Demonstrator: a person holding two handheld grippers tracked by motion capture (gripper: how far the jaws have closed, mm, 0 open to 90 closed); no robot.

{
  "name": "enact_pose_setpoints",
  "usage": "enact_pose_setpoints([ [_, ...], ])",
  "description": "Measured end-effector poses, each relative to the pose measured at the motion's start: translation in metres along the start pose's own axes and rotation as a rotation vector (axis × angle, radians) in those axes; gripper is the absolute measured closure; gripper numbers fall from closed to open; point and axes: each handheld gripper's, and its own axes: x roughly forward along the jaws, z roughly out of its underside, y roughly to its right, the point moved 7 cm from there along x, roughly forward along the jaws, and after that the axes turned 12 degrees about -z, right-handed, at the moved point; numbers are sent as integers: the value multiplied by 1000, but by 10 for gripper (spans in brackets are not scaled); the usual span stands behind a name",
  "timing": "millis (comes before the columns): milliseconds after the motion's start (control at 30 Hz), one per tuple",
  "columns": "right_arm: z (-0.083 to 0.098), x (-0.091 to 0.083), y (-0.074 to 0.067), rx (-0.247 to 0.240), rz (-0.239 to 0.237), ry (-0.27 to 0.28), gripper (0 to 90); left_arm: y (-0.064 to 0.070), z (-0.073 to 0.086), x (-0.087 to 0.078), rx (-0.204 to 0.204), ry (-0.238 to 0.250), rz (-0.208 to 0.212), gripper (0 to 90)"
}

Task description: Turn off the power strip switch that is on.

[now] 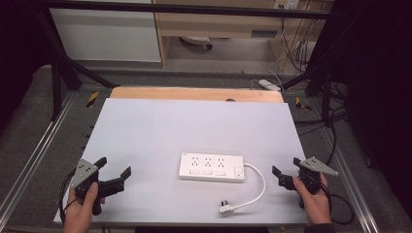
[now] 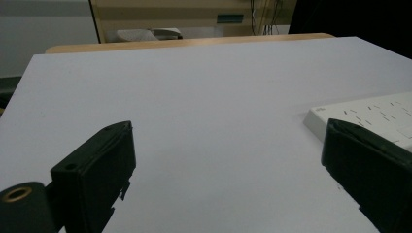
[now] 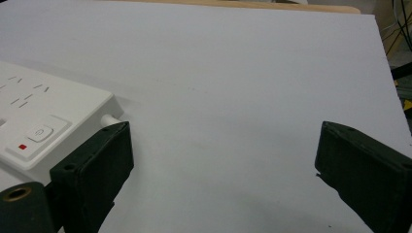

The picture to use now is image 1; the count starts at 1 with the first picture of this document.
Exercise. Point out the wooden table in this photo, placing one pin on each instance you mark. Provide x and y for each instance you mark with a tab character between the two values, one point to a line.
194	93

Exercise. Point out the black metal stand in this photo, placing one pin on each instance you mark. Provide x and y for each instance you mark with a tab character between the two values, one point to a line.
319	84
61	71

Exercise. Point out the wooden desk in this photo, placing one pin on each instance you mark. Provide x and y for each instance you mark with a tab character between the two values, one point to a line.
220	22

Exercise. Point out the white power strip on floor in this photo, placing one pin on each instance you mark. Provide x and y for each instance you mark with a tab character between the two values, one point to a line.
269	85

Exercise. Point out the white wall socket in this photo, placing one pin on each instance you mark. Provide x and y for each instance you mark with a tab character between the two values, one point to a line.
286	4

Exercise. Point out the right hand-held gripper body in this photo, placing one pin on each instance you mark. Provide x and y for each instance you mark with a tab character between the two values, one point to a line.
312	176

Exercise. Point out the white table sheet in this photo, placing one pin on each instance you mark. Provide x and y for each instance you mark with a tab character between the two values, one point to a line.
181	129

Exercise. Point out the white plug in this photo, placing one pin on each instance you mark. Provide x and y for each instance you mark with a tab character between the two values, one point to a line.
225	207

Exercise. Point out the white power strip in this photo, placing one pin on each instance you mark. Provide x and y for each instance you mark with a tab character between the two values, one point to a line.
210	167
269	85

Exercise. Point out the white chair base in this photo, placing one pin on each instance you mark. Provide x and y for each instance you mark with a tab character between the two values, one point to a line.
198	41

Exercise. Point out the person's right hand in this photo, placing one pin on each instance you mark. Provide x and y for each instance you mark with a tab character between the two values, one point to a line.
315	207

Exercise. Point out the person's left hand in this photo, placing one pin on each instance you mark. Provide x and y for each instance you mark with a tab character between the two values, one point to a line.
79	213

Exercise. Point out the white cabinet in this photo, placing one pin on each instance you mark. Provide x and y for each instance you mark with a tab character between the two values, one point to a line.
107	35

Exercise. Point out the black metal crossbar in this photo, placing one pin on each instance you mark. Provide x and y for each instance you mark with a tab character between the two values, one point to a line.
181	9

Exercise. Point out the aluminium rail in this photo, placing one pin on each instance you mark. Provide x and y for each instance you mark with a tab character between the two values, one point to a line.
353	181
35	152

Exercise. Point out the black curtain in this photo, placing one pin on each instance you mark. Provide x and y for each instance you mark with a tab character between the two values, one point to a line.
19	55
379	97

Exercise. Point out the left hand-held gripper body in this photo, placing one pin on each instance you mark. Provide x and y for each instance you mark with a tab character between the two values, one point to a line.
85	171

